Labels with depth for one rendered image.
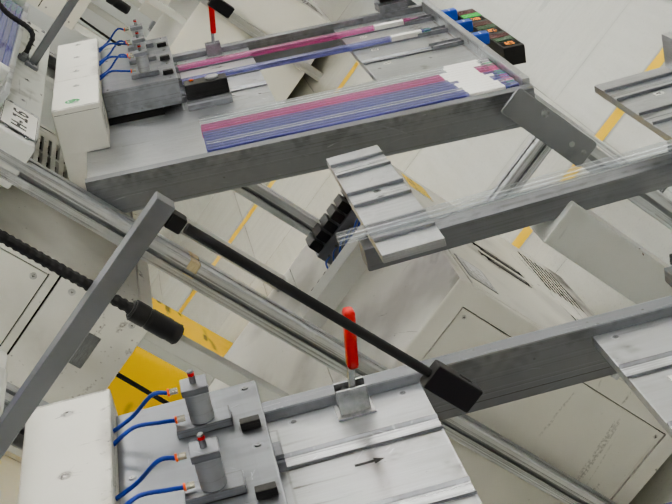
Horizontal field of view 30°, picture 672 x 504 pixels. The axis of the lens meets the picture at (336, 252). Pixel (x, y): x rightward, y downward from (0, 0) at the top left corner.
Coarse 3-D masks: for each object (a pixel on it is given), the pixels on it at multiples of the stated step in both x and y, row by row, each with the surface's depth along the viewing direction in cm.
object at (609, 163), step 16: (656, 144) 140; (608, 160) 139; (624, 160) 139; (640, 160) 140; (544, 176) 139; (560, 176) 138; (576, 176) 139; (480, 192) 139; (496, 192) 138; (512, 192) 138; (528, 192) 138; (432, 208) 138; (448, 208) 137; (464, 208) 138; (368, 224) 138; (384, 224) 137; (400, 224) 137; (416, 224) 138; (352, 240) 137
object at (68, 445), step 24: (48, 408) 116; (72, 408) 115; (96, 408) 115; (24, 432) 113; (48, 432) 112; (72, 432) 111; (96, 432) 111; (24, 456) 109; (48, 456) 108; (72, 456) 108; (96, 456) 107; (24, 480) 106; (48, 480) 105; (72, 480) 104; (96, 480) 103
